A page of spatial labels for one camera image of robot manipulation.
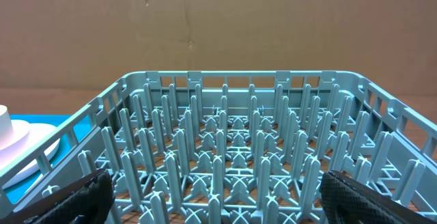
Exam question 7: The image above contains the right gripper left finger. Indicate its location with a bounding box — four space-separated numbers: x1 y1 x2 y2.
1 169 115 224

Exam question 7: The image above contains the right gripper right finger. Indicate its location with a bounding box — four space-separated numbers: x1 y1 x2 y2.
320 171 436 224

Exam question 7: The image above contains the teal plastic serving tray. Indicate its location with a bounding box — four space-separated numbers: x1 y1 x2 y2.
3 114 93 205

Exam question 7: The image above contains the large pink plate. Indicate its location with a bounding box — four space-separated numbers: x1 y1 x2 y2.
1 123 60 188

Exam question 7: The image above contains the cream plastic cup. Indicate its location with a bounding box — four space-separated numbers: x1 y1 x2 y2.
0 104 13 138

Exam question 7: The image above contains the grey plastic dish rack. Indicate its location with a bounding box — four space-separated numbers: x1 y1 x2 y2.
1 70 436 223

